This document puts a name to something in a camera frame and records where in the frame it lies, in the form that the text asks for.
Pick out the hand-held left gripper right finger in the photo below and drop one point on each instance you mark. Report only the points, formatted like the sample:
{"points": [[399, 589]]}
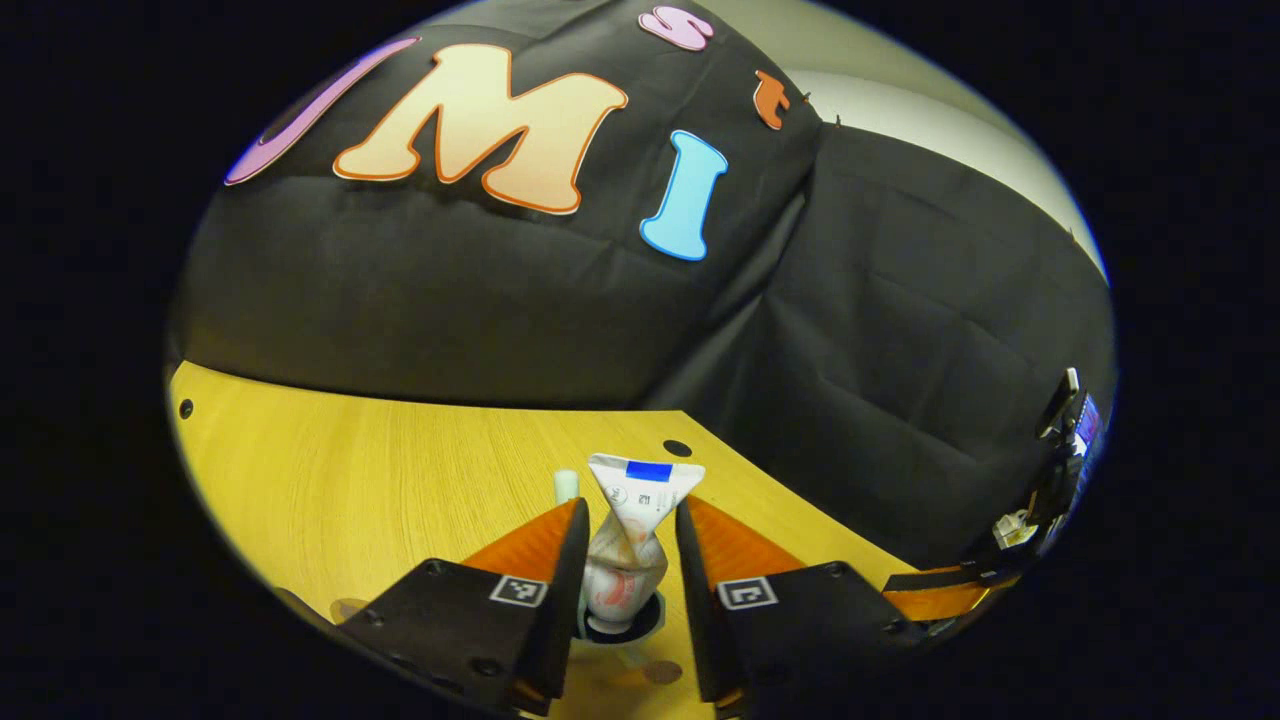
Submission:
{"points": [[695, 590]]}

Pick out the black stand with blue screen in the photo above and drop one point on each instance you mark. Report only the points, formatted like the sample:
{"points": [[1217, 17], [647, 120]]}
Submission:
{"points": [[1065, 450]]}

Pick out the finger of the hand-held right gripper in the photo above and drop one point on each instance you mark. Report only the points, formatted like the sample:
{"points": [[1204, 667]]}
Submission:
{"points": [[940, 600]]}

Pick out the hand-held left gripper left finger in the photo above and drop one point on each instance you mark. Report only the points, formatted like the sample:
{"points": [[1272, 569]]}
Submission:
{"points": [[570, 570]]}

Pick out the wooden desktop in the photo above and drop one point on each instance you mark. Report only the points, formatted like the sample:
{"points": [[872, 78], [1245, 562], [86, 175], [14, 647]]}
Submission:
{"points": [[350, 480]]}

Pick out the white toothpaste tube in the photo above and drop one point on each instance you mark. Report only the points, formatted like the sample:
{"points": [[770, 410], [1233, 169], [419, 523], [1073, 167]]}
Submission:
{"points": [[640, 500]]}

